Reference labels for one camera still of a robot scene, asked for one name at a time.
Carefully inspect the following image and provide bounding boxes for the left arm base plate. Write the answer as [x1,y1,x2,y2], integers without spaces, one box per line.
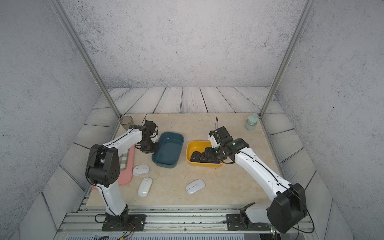
[102,214,147,232]

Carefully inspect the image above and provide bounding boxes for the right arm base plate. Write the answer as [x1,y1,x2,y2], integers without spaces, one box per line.
[224,214,270,231]

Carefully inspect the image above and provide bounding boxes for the aluminium rail frame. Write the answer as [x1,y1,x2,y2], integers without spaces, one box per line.
[53,205,319,240]

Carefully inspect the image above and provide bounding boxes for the dark teal storage box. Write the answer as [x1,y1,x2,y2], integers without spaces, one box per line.
[152,132,184,169]

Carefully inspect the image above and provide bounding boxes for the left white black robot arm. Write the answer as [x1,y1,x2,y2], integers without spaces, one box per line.
[85,120,159,217]

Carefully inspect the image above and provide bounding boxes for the brown translucent cup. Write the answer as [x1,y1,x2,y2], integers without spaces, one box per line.
[119,115,135,131]

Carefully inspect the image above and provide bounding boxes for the pale green glass jar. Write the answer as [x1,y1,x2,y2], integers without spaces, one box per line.
[245,115,259,131]

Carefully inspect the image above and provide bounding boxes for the pink tray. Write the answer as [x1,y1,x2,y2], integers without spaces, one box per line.
[86,144,135,190]

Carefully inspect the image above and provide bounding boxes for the white mouse with grey line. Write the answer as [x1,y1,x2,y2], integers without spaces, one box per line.
[186,179,206,195]

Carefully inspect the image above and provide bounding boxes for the yellow storage box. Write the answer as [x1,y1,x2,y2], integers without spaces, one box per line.
[186,141,223,168]

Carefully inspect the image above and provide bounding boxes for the small white mouse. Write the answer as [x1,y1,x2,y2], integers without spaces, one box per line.
[132,165,150,176]

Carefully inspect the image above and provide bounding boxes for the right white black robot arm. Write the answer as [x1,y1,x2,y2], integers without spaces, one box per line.
[204,127,308,234]

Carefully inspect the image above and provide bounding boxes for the aluminium corner post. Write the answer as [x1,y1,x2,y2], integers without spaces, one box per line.
[49,0,122,120]
[259,0,316,119]

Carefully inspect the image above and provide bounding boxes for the green checkered cloth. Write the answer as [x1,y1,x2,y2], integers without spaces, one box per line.
[119,151,129,171]

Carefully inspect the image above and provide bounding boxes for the long white mouse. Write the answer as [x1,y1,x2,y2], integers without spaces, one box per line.
[138,177,153,198]

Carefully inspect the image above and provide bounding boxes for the black mouse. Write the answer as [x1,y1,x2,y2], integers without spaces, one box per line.
[200,151,212,163]
[190,151,202,163]

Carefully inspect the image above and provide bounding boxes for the right aluminium corner post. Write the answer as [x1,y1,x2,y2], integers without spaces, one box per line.
[259,0,316,119]

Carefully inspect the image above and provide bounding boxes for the left aluminium corner post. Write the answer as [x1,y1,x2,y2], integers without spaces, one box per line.
[49,0,122,120]

